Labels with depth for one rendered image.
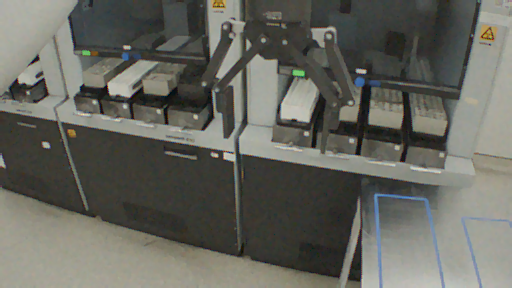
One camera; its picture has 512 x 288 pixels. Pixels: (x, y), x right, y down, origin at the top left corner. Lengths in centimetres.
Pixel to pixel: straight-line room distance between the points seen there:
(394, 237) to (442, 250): 12
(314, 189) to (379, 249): 59
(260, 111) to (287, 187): 30
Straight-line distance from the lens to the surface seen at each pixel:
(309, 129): 131
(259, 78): 136
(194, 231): 182
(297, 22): 45
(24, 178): 239
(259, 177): 147
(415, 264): 91
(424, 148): 132
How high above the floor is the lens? 149
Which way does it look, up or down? 33 degrees down
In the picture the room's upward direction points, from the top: straight up
